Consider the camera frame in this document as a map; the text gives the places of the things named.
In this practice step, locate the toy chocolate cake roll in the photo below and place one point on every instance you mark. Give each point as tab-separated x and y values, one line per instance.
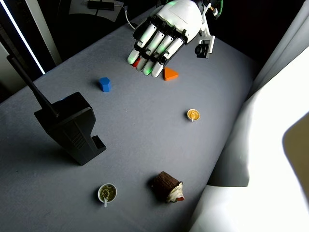
164	184

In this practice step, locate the toy coffee cup with spoon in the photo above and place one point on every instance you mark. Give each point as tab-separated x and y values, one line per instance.
193	114

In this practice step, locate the grey table cloth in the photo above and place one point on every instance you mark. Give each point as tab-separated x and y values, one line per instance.
144	135

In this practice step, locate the beige rounded panel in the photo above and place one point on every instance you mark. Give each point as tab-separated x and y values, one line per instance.
298	149

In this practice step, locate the bright white light strip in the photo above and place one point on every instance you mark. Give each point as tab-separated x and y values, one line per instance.
24	38

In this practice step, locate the white curtain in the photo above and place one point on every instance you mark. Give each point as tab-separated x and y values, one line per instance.
265	145

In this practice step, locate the black walkie-talkie toy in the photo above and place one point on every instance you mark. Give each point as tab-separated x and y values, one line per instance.
72	125

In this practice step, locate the orange triangular block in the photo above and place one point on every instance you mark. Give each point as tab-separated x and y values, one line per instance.
169	74

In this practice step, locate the blue hexagonal block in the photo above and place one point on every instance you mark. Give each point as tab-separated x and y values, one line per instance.
105	84

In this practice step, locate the red cylinder block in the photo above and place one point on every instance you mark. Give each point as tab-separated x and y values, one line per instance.
136	63

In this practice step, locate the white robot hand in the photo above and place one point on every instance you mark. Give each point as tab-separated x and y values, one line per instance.
178	19

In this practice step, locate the toy green soup bowl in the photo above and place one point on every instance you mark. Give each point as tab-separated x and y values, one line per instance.
107	192

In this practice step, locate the white upright panel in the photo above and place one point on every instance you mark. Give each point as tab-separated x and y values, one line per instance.
46	36

